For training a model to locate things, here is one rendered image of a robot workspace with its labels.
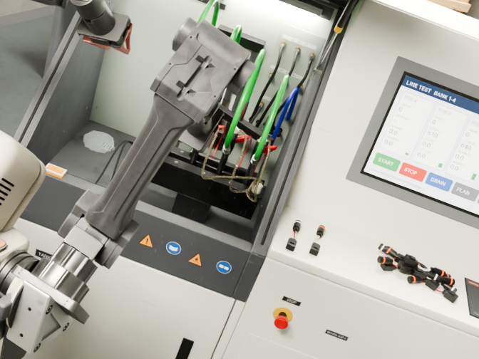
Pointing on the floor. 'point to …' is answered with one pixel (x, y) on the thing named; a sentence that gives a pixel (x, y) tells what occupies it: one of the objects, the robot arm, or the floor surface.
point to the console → (366, 204)
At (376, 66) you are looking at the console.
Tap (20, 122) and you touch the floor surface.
